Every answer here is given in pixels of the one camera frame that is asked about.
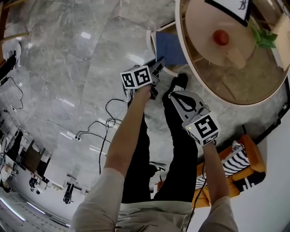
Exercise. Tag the black white striped cushion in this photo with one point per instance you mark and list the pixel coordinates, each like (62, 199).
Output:
(235, 162)

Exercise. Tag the white power strip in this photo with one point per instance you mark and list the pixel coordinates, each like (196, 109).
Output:
(78, 138)

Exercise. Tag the green leafy plant sprig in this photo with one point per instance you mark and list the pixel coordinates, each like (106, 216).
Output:
(265, 38)

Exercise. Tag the person's left leg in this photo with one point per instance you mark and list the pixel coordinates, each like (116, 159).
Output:
(138, 172)

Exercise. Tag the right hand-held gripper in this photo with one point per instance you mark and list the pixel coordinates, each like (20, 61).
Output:
(205, 129)

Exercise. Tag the white card with black border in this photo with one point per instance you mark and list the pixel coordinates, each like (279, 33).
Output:
(228, 6)

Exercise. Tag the round glass table top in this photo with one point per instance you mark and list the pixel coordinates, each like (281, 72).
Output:
(251, 77)

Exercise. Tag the person's left forearm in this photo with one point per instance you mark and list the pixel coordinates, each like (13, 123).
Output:
(127, 131)

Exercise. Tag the black white patterned cushion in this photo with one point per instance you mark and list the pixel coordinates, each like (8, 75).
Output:
(252, 181)

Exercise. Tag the red round fruit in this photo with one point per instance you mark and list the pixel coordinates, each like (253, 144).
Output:
(221, 37)

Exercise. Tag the person's beige shirt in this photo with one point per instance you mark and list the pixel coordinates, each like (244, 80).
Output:
(102, 204)

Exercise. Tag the person's leg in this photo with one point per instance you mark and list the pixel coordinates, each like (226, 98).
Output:
(181, 158)
(138, 172)

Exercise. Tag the person's black right shoe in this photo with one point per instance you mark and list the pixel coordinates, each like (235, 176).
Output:
(180, 81)

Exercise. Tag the person's right leg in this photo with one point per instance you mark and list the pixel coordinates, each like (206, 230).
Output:
(181, 158)

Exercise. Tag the orange armchair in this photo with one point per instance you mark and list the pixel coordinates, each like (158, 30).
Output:
(256, 156)

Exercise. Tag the dark brown desk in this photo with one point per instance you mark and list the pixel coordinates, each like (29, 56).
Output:
(34, 158)

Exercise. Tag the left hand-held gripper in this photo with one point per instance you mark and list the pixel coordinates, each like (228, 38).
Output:
(138, 78)

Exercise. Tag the person's right forearm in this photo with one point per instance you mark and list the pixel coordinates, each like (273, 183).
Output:
(215, 172)

